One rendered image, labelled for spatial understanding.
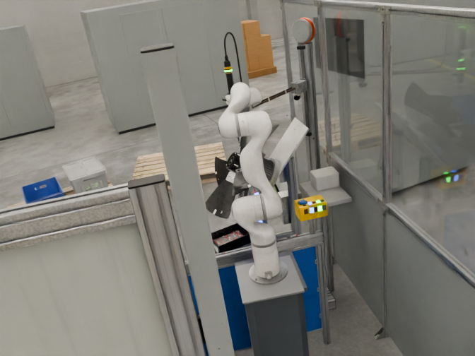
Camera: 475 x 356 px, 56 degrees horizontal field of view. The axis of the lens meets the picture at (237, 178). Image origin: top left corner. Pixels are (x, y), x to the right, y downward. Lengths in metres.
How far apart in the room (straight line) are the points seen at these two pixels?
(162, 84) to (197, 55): 7.53
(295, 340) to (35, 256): 1.71
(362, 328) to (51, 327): 2.60
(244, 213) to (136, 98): 6.22
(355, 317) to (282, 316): 1.20
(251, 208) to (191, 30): 6.37
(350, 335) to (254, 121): 1.84
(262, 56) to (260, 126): 9.02
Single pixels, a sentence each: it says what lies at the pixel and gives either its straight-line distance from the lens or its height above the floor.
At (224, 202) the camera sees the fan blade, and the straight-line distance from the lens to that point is 2.79.
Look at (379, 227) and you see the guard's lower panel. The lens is 2.79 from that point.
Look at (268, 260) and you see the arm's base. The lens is 2.11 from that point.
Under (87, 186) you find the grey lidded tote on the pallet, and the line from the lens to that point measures 5.31.
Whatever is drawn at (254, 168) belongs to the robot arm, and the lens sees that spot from 1.91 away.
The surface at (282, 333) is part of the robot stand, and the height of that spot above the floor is 0.67.
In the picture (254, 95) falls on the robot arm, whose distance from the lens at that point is 2.23.
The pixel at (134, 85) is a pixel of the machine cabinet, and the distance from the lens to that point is 7.99.
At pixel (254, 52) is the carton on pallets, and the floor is 0.55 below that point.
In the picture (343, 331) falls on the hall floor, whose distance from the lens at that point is 3.25.
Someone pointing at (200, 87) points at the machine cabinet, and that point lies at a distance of 8.27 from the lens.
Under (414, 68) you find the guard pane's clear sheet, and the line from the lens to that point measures 2.16.
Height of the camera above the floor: 2.28
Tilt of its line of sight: 25 degrees down
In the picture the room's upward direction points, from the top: 9 degrees counter-clockwise
